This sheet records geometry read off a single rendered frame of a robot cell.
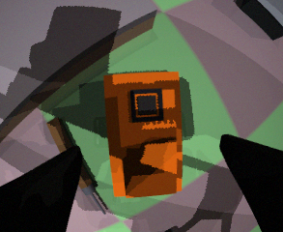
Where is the grey cube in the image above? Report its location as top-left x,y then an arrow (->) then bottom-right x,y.
241,0 -> 283,41

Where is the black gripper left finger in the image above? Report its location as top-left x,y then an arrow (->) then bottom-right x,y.
0,146 -> 83,232

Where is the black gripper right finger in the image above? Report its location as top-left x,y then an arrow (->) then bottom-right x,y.
219,134 -> 283,232

